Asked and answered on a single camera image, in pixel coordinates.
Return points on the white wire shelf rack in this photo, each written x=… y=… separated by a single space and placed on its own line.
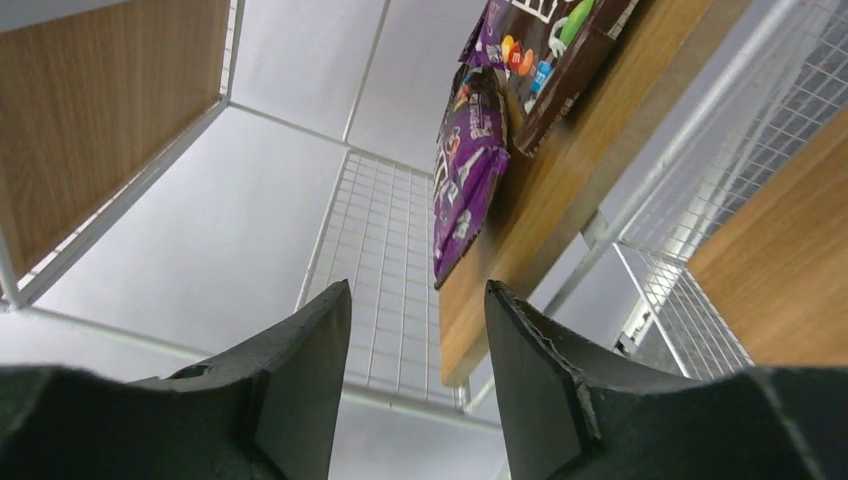
x=51 y=336

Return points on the purple brown M&M bag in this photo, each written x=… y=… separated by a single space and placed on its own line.
x=546 y=52

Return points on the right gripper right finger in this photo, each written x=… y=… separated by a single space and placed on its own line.
x=571 y=409

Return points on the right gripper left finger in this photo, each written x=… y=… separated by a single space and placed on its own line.
x=264 y=409

